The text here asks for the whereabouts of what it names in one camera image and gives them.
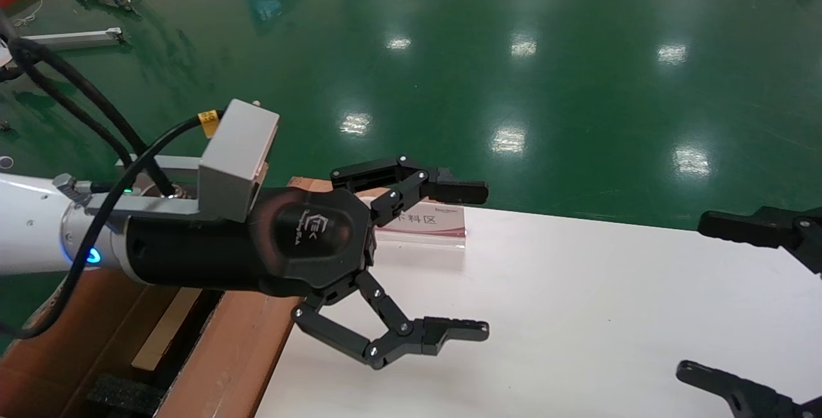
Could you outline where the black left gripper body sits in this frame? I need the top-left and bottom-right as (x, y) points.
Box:
(123, 186), (376, 298)

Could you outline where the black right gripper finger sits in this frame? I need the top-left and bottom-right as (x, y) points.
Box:
(697, 207), (822, 275)
(676, 361), (822, 418)

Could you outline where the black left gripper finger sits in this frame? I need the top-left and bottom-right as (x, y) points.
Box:
(329, 156), (489, 227)
(291, 269), (491, 369)

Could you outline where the small cardboard box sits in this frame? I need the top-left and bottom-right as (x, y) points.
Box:
(132, 286), (204, 372)

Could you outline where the large cardboard box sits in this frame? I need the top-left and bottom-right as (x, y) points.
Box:
(0, 267), (302, 418)

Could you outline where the clear acrylic sign holder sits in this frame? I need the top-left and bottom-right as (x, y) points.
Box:
(376, 203), (468, 250)

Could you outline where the black foam block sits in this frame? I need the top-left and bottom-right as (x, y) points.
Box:
(87, 373), (164, 418)

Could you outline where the grey metal stand leg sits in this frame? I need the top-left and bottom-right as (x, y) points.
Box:
(19, 28), (124, 48)

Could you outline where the grey metal camera bracket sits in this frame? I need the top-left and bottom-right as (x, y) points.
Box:
(53, 155), (206, 218)

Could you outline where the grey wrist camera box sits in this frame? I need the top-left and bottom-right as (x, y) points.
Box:
(198, 99), (281, 223)

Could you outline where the black cable with yellow tag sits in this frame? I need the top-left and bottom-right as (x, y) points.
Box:
(0, 109), (222, 340)

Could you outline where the thick black corrugated hose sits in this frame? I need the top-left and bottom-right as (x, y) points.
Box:
(6, 35), (180, 198)

